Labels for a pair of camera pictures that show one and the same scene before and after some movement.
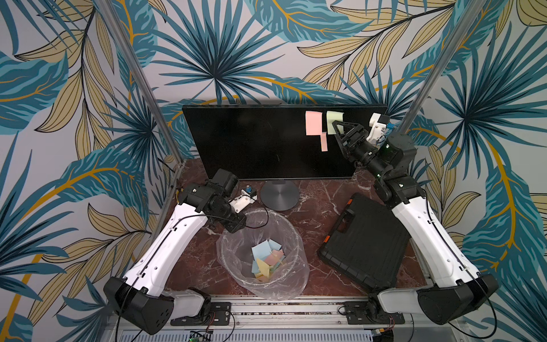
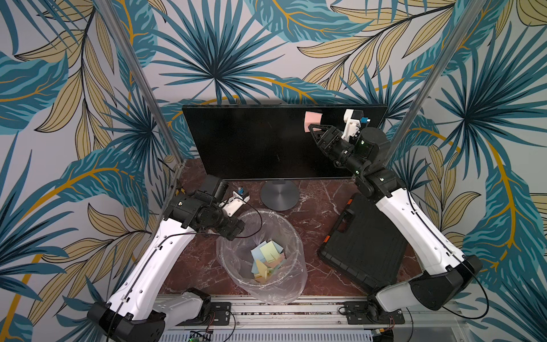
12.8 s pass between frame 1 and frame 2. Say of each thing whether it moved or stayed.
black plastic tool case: stayed
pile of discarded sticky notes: stayed
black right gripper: moved
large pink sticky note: stayed
